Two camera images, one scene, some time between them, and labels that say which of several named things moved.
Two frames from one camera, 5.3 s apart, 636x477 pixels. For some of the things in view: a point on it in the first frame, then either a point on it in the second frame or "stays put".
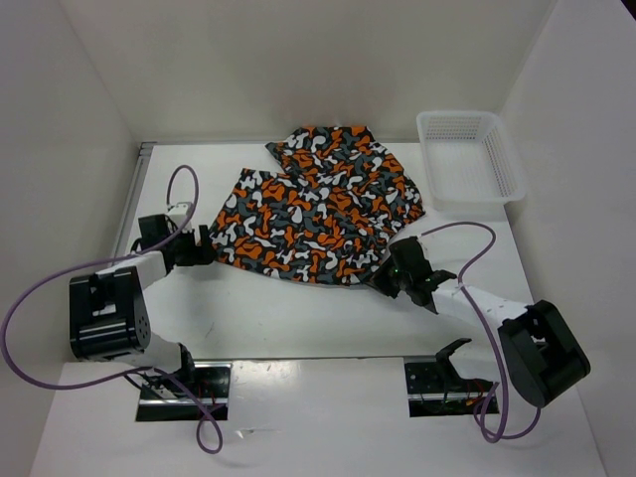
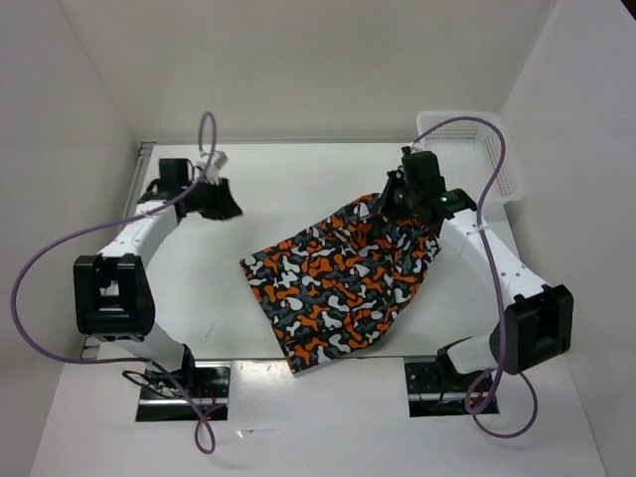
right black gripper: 379,279 to 396,178
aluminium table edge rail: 132,202 stays put
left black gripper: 200,254 to 225,206
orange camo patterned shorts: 329,217 to 340,281
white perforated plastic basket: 470,167 stays put
